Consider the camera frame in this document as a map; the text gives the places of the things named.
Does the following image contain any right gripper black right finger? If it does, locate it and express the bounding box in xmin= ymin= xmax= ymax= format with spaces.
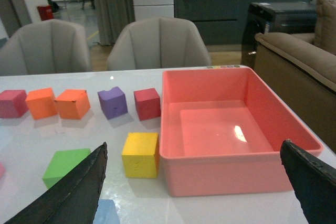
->
xmin=280 ymin=140 xmax=335 ymax=223

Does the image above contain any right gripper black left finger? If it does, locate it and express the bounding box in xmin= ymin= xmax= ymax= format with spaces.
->
xmin=6 ymin=143 xmax=108 ymax=223

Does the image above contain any light blue foam block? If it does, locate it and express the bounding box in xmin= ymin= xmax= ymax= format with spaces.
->
xmin=93 ymin=199 xmax=120 ymax=224

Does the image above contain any green foam block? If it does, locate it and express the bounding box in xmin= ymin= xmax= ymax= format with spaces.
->
xmin=42 ymin=148 xmax=91 ymax=189

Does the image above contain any yellow foam block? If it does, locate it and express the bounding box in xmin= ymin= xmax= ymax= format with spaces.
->
xmin=121 ymin=132 xmax=160 ymax=178

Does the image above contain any chipped orange foam block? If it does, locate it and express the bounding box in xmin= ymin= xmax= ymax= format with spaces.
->
xmin=54 ymin=89 xmax=91 ymax=120

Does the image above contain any brown sofa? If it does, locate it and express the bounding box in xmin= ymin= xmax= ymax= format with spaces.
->
xmin=253 ymin=0 xmax=336 ymax=154

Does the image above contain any pink plastic bin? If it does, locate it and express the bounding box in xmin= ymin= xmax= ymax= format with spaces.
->
xmin=160 ymin=67 xmax=323 ymax=197

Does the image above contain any notched purple foam block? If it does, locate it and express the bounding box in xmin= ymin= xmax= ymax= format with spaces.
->
xmin=98 ymin=87 xmax=128 ymax=120

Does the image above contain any magenta foam block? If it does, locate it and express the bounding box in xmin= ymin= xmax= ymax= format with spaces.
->
xmin=1 ymin=90 xmax=28 ymax=119

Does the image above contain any dark red foam block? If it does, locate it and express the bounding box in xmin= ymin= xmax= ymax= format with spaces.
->
xmin=133 ymin=88 xmax=161 ymax=121

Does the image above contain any left grey armchair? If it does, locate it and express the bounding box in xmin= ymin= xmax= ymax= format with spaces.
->
xmin=1 ymin=19 xmax=92 ymax=76

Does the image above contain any grey armchair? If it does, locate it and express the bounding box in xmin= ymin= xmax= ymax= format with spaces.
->
xmin=107 ymin=17 xmax=212 ymax=71
xmin=1 ymin=19 xmax=92 ymax=76

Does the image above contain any black appliance box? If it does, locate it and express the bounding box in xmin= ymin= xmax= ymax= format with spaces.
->
xmin=241 ymin=2 xmax=317 ymax=68

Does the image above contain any right grey armchair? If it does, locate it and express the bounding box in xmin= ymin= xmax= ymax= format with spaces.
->
xmin=107 ymin=17 xmax=212 ymax=71

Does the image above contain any red bin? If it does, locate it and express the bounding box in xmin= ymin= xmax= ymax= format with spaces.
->
xmin=37 ymin=5 xmax=54 ymax=21

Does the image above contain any dark grey counter cabinet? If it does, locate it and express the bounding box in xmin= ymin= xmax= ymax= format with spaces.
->
xmin=174 ymin=0 xmax=308 ymax=48

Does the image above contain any grey curtain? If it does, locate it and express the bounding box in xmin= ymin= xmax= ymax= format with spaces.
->
xmin=94 ymin=0 xmax=135 ymax=46

